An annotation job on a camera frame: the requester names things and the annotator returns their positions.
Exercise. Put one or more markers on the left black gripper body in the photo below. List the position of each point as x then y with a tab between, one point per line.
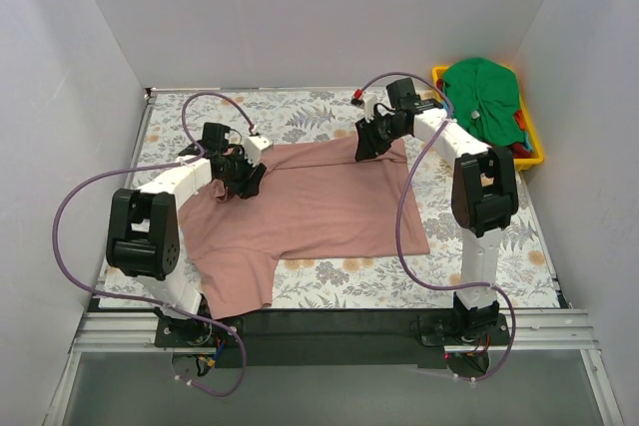
245	177

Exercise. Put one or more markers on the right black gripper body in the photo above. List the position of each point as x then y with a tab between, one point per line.
372	132

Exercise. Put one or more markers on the pink t shirt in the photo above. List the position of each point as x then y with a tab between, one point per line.
315	201

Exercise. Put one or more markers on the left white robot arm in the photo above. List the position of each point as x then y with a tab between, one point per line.
143	234

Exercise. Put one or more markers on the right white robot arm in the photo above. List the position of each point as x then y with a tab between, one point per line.
484	195

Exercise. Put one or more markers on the floral patterned table mat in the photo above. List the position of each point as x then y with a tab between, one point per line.
525	271

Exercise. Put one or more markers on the green t shirt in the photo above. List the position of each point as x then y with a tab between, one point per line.
475	68

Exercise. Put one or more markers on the yellow plastic bin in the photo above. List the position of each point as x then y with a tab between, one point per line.
538	154

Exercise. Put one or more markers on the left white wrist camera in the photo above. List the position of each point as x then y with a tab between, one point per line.
254	145

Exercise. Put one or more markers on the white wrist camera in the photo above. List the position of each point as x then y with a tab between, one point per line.
254	145
367	103

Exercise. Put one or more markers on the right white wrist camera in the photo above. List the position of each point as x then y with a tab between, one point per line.
367	103

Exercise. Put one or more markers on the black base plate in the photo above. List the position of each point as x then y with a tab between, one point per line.
332	337

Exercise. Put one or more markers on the aluminium mounting rail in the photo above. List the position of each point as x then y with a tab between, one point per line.
554	375

